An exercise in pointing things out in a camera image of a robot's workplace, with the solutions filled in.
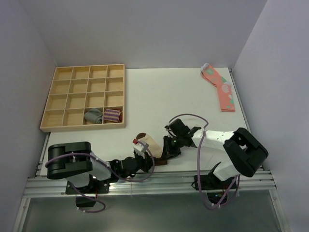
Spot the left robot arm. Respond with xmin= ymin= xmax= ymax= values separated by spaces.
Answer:
xmin=45 ymin=140 xmax=155 ymax=193

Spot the wooden compartment tray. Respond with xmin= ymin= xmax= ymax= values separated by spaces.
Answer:
xmin=40 ymin=64 xmax=126 ymax=132

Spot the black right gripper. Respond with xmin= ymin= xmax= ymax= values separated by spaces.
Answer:
xmin=161 ymin=135 xmax=184 ymax=161

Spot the grey rolled sock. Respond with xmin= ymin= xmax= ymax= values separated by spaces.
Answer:
xmin=84 ymin=108 xmax=103 ymax=124

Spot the purple striped rolled sock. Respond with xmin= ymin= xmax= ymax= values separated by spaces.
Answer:
xmin=103 ymin=109 xmax=123 ymax=123

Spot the cream and brown sock pair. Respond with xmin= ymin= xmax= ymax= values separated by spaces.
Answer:
xmin=136 ymin=132 xmax=168 ymax=166

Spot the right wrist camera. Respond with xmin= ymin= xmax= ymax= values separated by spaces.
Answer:
xmin=165 ymin=125 xmax=175 ymax=137

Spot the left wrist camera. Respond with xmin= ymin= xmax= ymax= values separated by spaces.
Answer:
xmin=133 ymin=139 xmax=148 ymax=158

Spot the pink patterned sock pair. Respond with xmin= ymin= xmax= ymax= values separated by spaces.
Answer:
xmin=200 ymin=63 xmax=235 ymax=112

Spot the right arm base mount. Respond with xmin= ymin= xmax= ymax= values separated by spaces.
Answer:
xmin=200 ymin=174 xmax=240 ymax=205

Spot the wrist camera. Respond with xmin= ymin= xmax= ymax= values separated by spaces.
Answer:
xmin=165 ymin=125 xmax=175 ymax=137
xmin=133 ymin=139 xmax=148 ymax=158

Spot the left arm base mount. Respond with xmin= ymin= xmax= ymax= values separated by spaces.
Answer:
xmin=65 ymin=179 xmax=110 ymax=213

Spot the aluminium front rail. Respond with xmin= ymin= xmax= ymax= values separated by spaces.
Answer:
xmin=23 ymin=170 xmax=276 ymax=198

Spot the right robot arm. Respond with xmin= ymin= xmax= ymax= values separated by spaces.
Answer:
xmin=161 ymin=118 xmax=268 ymax=190

